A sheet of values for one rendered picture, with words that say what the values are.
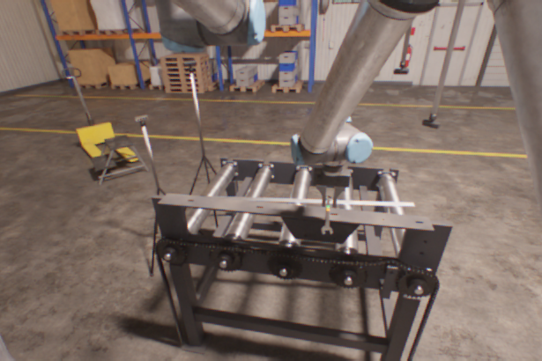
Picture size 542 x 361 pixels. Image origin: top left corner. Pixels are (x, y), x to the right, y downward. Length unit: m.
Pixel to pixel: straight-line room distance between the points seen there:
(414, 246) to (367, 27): 1.06
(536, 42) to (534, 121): 0.09
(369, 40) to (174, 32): 0.39
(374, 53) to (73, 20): 11.31
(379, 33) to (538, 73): 0.20
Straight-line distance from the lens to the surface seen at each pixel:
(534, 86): 0.47
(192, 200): 1.40
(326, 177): 1.07
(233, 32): 0.61
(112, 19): 10.80
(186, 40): 0.70
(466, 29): 10.64
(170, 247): 1.59
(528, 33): 0.48
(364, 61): 0.55
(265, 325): 1.89
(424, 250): 1.43
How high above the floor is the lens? 1.90
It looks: 29 degrees down
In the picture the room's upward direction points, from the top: 1 degrees counter-clockwise
